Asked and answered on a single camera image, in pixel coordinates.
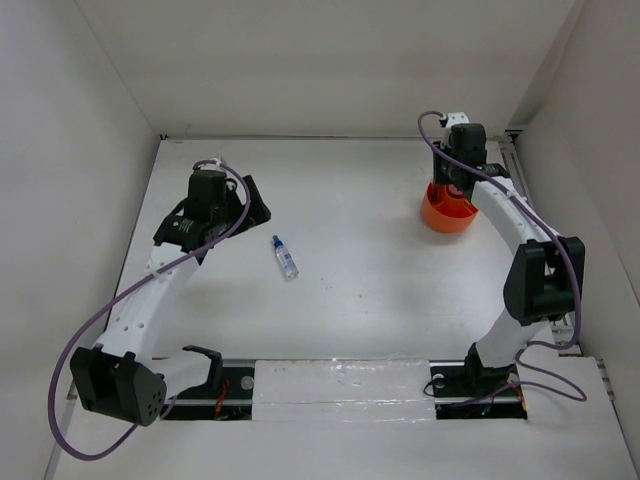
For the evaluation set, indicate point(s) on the orange round organizer container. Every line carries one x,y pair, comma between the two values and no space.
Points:
444,213

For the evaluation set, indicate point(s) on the blue capped spray bottle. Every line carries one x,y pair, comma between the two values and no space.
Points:
285,260

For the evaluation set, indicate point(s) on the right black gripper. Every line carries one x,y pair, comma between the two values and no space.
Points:
439,175

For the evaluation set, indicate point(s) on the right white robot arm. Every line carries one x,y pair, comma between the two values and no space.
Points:
545,279

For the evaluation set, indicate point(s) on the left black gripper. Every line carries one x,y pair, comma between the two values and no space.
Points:
257,213

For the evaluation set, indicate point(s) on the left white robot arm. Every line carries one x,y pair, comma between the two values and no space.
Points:
119,376

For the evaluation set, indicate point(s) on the black metal base rail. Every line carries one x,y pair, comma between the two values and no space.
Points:
341,390

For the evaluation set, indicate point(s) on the pink capped clear tube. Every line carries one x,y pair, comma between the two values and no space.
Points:
455,192

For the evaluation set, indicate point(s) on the right side aluminium rail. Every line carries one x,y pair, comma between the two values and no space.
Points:
544,234

